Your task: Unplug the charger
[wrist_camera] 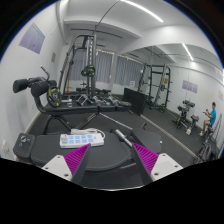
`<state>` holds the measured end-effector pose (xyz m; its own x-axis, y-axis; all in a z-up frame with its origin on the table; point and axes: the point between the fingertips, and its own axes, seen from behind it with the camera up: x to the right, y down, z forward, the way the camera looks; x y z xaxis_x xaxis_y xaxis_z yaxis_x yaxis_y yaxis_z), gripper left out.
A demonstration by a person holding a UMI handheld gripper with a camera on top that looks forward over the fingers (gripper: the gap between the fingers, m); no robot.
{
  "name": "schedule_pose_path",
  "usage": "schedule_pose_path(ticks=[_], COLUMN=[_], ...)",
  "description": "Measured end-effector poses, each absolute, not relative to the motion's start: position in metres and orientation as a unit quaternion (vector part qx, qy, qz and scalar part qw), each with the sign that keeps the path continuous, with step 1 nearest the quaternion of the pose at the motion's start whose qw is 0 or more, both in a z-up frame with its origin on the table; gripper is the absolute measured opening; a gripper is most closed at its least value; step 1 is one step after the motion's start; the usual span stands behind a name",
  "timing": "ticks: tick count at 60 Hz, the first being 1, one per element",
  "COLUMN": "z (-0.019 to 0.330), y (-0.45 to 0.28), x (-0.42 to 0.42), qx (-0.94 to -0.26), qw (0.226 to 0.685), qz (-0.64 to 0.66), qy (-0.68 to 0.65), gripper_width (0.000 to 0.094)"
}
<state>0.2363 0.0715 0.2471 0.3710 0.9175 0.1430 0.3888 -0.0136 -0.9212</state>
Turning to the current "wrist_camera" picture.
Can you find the black weight plate yellow trim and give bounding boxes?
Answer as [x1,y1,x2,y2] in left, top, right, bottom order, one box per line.
[47,86,61,108]

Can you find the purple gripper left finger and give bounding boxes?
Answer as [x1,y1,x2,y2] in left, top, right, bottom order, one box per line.
[42,144,91,183]

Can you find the wall mirror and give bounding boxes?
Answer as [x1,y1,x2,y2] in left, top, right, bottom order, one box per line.
[121,43,224,157]

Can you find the black square pad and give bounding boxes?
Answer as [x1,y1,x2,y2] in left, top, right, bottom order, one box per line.
[131,128,162,154]

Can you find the black padded bench seat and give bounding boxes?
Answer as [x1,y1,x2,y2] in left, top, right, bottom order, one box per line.
[30,132,131,172]

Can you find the black multi-gym rack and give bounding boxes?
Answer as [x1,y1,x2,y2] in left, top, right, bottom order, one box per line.
[57,23,124,101]

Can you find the white power strip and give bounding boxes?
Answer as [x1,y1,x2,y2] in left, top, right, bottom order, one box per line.
[59,133,104,148]

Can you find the white power strip cable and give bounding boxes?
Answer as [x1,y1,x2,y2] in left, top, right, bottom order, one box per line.
[70,127,106,141]

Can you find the small black side pad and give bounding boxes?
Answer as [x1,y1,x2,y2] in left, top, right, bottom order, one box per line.
[13,133,35,160]

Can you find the purple wall poster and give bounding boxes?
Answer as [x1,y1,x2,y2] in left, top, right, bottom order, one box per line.
[19,23,45,54]

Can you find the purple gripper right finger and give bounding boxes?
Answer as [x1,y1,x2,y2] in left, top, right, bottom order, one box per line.
[131,143,182,185]

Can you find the black weight bench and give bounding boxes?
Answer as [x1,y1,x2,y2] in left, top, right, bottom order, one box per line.
[13,67,131,135]

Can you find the grey window curtains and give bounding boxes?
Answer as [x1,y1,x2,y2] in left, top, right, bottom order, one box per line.
[70,50,143,86]

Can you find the black plyo box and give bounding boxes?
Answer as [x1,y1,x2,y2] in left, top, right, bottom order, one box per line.
[123,88,146,115]

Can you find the ceiling light strip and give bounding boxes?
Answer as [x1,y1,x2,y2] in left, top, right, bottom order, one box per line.
[119,0,164,23]

